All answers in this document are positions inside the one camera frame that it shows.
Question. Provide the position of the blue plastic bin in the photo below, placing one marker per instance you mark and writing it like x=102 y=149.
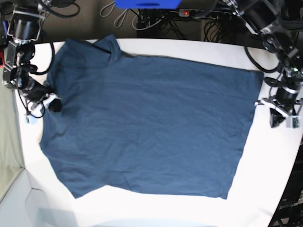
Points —
x=147 y=4

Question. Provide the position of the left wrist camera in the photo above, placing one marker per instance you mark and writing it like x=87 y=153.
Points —
x=293 y=122

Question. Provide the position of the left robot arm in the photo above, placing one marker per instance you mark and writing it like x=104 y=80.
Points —
x=261 y=19

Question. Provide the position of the dark blue t-shirt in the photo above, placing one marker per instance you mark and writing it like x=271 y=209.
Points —
x=151 y=125

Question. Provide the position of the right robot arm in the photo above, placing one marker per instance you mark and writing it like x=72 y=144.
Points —
x=23 y=31

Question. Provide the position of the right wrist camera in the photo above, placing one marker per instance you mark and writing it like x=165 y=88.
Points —
x=29 y=119

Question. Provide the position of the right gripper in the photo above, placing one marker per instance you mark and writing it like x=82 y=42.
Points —
x=37 y=102

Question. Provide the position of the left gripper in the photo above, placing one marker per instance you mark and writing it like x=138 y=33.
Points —
x=278 y=111

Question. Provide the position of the red box at table edge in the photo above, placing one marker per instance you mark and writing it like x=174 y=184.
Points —
x=2 y=60

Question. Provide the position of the black power strip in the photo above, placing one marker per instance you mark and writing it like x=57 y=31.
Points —
x=197 y=14

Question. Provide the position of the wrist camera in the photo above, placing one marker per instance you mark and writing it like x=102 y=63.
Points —
x=293 y=122
x=29 y=119

